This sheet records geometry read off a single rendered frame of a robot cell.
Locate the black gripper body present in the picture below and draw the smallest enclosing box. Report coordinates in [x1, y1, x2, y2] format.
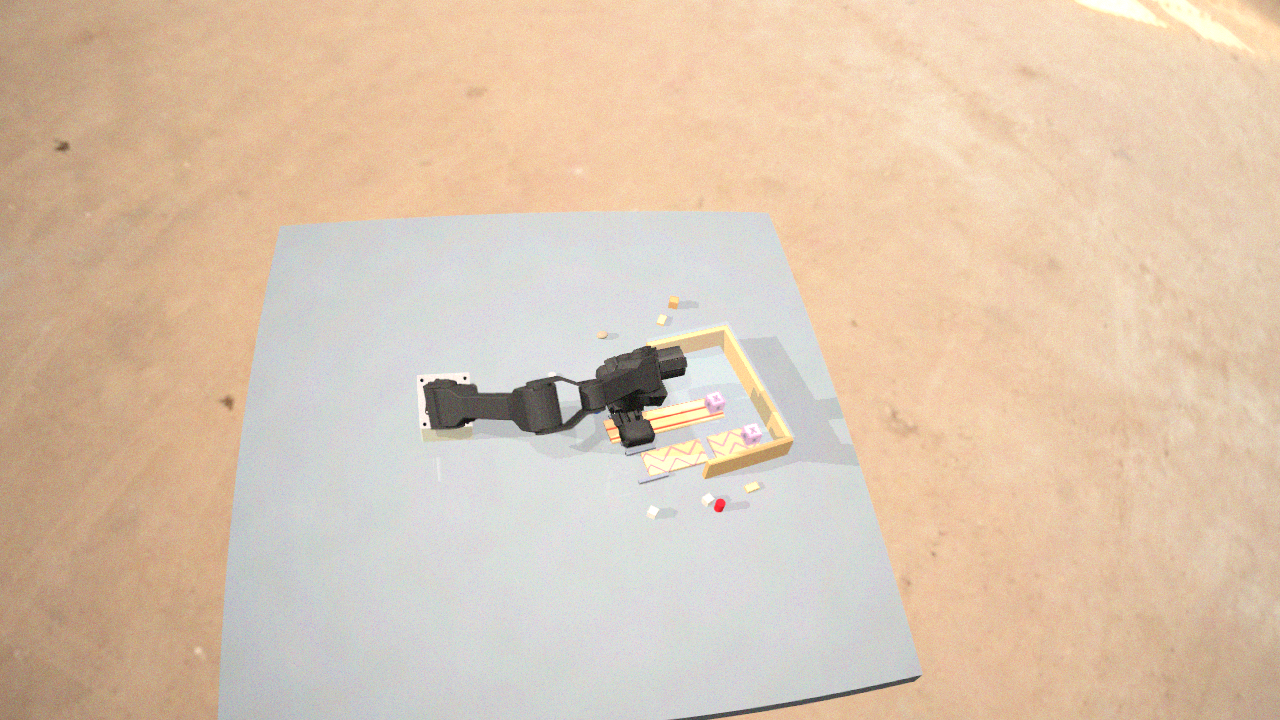
[596, 365, 655, 448]

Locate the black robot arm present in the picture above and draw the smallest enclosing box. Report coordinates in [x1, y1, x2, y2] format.
[422, 345, 687, 436]

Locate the tan strip with red lines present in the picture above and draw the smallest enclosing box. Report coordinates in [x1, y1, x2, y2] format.
[603, 405, 689, 445]

